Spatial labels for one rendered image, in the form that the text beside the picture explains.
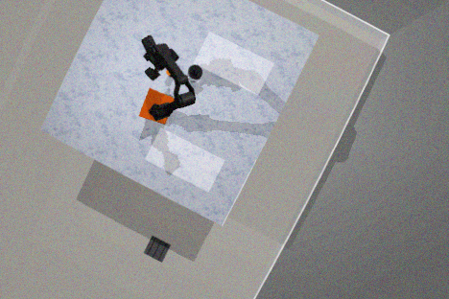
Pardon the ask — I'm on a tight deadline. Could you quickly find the black stepped round pedestal with short shaft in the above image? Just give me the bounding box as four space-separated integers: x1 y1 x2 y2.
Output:
188 64 202 80

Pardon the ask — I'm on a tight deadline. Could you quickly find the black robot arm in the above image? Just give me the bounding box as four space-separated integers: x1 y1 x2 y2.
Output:
142 35 196 121

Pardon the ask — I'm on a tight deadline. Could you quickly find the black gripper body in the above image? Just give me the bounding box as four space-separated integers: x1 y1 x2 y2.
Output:
145 48 178 81

